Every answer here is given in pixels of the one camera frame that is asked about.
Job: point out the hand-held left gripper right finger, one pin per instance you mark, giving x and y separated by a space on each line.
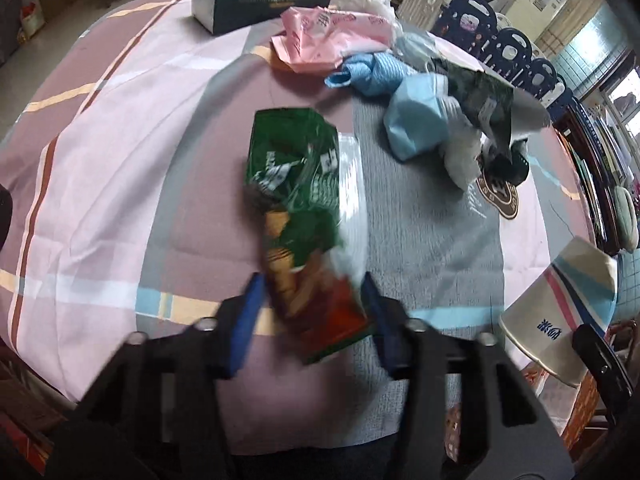
381 327

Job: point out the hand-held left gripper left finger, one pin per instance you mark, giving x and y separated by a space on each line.
247 320

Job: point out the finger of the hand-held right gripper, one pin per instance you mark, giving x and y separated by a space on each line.
600 365

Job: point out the green snack bag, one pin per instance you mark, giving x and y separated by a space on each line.
295 160

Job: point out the white tissue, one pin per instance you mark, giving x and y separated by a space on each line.
462 155

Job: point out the blue face mask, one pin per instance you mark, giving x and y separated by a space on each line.
415 115

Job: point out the pink plastic wrapper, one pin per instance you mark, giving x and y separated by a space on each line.
320 35

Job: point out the wooden armchair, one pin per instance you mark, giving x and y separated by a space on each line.
580 430

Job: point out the striped white paper container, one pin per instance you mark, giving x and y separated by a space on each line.
555 310

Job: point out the grey green cushion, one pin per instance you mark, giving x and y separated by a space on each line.
627 217

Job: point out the row of picture books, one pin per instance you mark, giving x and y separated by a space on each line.
595 180

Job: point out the plaid tablecloth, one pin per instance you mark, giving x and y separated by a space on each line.
125 160

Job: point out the dark crumpled wrapper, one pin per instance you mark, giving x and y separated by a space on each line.
507 165

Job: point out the dark wooden coffee table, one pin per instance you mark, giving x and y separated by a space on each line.
562 125

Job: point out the rolled blue cloth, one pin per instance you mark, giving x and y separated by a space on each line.
380 72

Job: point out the dark green foil wrapper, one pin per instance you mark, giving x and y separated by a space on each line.
480 90

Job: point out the crumpled pale plastic wrap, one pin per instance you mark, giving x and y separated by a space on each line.
415 47

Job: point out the white plastic bag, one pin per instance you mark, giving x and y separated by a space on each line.
367 2

